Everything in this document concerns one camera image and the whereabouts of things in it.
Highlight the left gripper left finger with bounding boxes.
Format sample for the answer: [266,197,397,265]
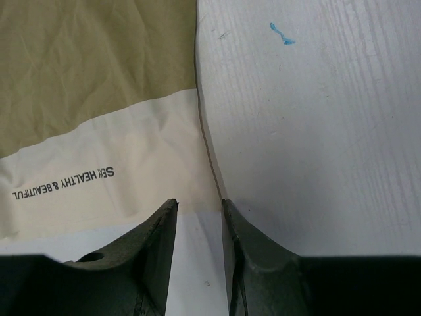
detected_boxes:
[1,199,178,315]

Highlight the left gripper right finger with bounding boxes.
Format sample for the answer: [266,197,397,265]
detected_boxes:
[222,199,420,315]

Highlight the olive and cream underwear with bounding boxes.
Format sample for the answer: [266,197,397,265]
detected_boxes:
[1,1,218,242]

